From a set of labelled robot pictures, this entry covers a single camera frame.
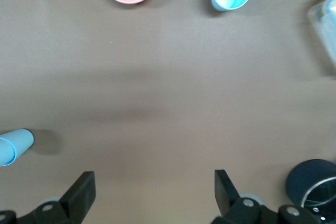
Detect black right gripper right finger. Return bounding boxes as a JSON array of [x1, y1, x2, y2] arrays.
[[212, 169, 283, 224]]

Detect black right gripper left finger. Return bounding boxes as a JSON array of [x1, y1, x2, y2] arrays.
[[18, 170, 96, 224]]

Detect black cylindrical canister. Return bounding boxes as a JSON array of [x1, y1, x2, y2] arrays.
[[286, 158, 336, 210]]

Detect brown table mat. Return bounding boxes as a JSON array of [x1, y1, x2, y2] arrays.
[[0, 0, 336, 224]]

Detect clear plastic lidded container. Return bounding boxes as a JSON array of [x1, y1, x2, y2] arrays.
[[307, 0, 336, 76]]

